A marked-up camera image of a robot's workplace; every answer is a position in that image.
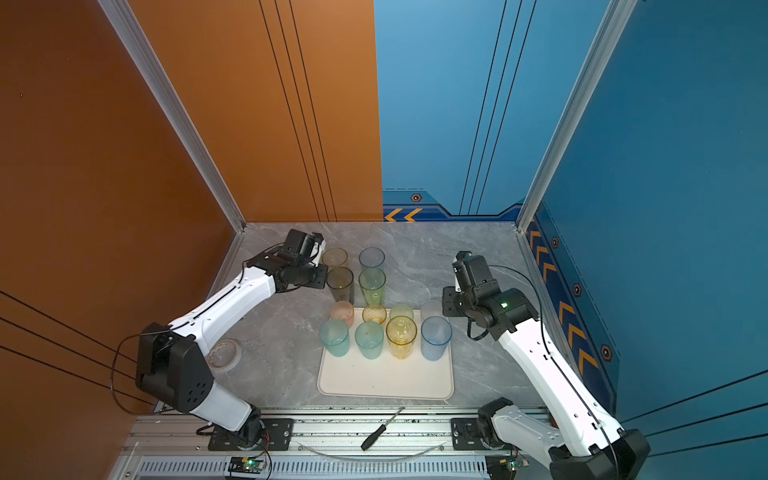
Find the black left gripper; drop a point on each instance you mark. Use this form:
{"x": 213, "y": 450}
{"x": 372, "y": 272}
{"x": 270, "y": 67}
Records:
{"x": 321, "y": 282}

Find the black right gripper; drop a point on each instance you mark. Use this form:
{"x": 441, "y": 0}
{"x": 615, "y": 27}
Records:
{"x": 447, "y": 301}

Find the amber tall glass back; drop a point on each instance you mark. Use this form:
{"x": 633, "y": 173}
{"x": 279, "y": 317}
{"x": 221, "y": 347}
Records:
{"x": 335, "y": 258}

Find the dark smoky tall glass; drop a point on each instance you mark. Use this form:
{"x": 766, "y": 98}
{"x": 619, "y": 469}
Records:
{"x": 340, "y": 281}

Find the pink short glass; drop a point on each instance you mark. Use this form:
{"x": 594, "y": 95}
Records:
{"x": 343, "y": 310}

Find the blue tall glass back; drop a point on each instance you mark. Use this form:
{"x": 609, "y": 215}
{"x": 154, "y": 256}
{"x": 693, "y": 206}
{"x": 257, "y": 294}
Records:
{"x": 436, "y": 335}

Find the clear short glass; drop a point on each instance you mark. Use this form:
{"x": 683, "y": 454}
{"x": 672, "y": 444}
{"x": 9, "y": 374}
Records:
{"x": 432, "y": 308}

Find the teal tall glass front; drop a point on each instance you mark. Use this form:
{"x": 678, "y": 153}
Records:
{"x": 334, "y": 334}

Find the teal tall glass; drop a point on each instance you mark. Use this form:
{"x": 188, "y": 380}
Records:
{"x": 369, "y": 337}
{"x": 334, "y": 334}

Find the green tall glass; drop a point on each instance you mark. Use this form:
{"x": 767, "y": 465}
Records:
{"x": 372, "y": 282}

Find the yellow short glass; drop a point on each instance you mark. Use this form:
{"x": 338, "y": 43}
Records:
{"x": 375, "y": 313}

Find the green short glass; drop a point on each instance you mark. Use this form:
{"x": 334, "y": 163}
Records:
{"x": 401, "y": 310}

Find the yellow tall glass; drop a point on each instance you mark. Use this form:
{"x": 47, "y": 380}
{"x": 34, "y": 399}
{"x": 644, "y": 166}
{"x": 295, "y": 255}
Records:
{"x": 401, "y": 333}

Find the teal tall glass back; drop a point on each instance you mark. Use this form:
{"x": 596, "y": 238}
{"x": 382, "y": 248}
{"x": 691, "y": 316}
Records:
{"x": 369, "y": 337}

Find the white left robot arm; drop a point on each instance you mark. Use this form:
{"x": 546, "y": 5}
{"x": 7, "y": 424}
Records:
{"x": 171, "y": 359}

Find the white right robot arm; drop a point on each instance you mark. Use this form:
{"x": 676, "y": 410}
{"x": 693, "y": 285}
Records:
{"x": 585, "y": 442}

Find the cream rectangular tray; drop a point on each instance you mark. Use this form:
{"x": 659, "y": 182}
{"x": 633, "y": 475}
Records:
{"x": 387, "y": 376}

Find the grey-blue tall glass back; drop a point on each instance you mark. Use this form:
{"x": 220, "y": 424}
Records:
{"x": 371, "y": 257}

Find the right green circuit board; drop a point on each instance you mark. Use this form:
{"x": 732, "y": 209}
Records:
{"x": 501, "y": 468}

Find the green circuit board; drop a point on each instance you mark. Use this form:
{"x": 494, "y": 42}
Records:
{"x": 246, "y": 467}
{"x": 501, "y": 468}

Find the left green circuit board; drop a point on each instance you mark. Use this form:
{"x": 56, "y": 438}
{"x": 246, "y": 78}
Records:
{"x": 246, "y": 467}

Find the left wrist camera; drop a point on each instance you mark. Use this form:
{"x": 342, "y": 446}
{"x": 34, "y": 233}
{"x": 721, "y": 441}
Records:
{"x": 301, "y": 248}

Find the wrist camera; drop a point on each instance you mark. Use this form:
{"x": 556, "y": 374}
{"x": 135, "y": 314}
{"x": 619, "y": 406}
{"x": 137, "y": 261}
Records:
{"x": 301, "y": 248}
{"x": 472, "y": 273}

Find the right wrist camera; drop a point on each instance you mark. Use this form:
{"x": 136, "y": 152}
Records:
{"x": 472, "y": 273}

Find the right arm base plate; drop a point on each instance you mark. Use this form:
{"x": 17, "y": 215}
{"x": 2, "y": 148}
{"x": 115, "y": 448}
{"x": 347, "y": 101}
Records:
{"x": 467, "y": 435}

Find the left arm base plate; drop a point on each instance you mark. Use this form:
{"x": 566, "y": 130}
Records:
{"x": 276, "y": 434}

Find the black handled screwdriver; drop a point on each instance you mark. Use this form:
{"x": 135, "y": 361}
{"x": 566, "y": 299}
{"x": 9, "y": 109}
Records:
{"x": 372, "y": 438}

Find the aluminium front rail frame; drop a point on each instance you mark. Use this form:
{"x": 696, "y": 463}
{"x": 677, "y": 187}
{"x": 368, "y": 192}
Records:
{"x": 352, "y": 442}

